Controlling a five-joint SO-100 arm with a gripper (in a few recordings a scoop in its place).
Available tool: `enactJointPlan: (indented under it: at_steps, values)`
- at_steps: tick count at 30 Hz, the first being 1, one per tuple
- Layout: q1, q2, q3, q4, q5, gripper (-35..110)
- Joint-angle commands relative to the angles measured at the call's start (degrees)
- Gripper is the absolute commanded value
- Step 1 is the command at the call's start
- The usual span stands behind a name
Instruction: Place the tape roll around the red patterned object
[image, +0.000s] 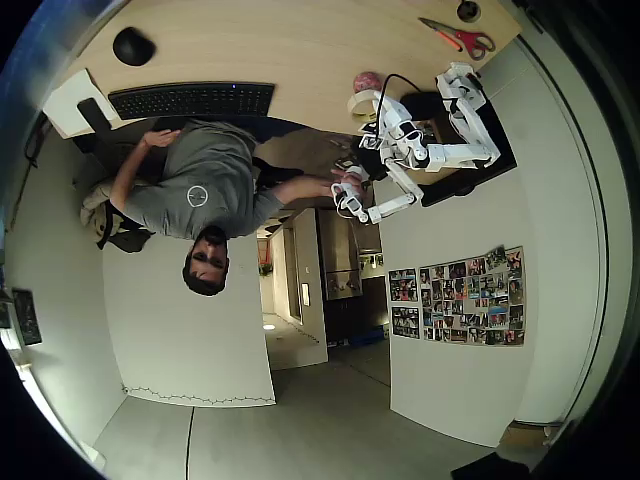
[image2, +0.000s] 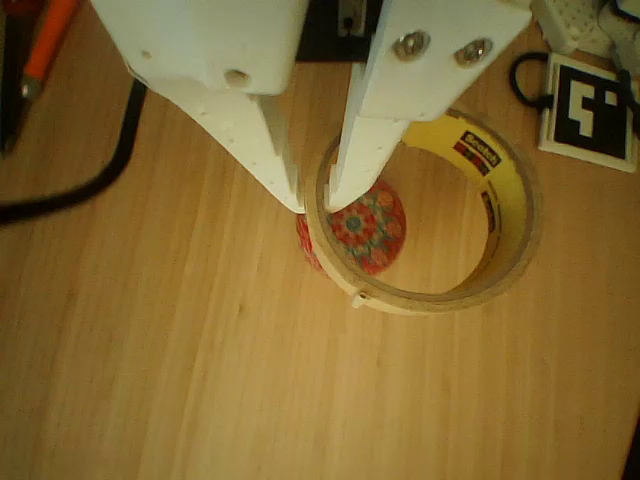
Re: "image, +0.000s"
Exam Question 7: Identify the black floor cable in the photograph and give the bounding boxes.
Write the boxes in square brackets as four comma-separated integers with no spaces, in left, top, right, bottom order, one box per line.
[183,406,196,480]

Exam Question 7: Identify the man in grey shirt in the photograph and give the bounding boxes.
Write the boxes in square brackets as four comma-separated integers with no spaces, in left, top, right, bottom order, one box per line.
[108,118,339,297]

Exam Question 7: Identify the small photo sheet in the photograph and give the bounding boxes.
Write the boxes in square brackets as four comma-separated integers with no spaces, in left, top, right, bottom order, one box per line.
[388,268,419,303]
[391,305,422,341]

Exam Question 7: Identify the stainless steel fridge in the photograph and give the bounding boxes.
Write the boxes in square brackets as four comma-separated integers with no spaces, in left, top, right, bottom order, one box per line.
[318,208,364,302]

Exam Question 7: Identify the beige jacket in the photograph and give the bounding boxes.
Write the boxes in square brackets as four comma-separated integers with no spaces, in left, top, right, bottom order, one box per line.
[79,178,154,254]

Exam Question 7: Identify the person's right forearm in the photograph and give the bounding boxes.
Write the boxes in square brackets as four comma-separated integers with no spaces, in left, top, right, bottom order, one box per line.
[252,173,337,224]

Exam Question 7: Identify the beige roll of tape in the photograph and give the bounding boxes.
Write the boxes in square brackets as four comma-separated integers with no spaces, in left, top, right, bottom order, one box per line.
[348,89,382,122]

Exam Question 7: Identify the black panel beside desk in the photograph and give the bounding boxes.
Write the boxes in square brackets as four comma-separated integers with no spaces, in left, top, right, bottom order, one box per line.
[418,92,519,209]

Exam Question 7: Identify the black camera cable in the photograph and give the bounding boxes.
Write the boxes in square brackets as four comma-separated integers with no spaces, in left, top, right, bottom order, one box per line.
[373,73,427,126]

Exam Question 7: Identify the red handled scissors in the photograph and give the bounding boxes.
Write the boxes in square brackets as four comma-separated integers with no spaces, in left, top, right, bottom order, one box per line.
[418,17,497,62]

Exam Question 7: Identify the blue crate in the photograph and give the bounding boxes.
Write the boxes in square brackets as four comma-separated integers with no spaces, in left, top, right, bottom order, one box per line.
[348,325,390,347]

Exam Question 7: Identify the white leader arm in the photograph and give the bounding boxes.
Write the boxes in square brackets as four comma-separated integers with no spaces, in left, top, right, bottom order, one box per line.
[329,159,426,226]

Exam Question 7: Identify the brown cardboard box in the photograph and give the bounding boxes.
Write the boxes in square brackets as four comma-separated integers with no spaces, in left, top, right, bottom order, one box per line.
[498,420,554,452]

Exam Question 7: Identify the orange utility knife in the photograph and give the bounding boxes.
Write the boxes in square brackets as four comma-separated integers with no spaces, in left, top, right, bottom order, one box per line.
[433,28,464,53]

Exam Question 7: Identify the person's right hand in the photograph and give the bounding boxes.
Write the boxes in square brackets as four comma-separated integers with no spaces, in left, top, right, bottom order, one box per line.
[328,167,364,188]

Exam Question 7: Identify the person's left hand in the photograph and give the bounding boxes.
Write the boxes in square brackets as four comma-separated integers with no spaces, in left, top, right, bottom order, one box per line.
[141,129,182,149]

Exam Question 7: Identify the person's left forearm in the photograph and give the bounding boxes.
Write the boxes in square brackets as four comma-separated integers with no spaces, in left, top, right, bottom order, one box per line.
[109,141,154,214]

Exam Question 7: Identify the black keyboard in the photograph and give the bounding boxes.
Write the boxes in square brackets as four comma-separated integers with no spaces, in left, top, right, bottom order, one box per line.
[108,82,277,122]

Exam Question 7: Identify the white paper pad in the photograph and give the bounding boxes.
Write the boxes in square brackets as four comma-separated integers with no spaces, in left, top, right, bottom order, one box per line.
[42,68,125,139]

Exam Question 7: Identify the dark framed picture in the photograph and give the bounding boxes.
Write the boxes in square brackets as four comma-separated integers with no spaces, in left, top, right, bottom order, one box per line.
[11,288,44,348]

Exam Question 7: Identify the large photo collage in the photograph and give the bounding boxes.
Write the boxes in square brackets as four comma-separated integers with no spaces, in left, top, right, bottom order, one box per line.
[418,245,527,348]

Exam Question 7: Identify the black computer mouse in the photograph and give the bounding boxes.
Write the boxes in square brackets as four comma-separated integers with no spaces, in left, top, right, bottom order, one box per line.
[112,26,157,67]

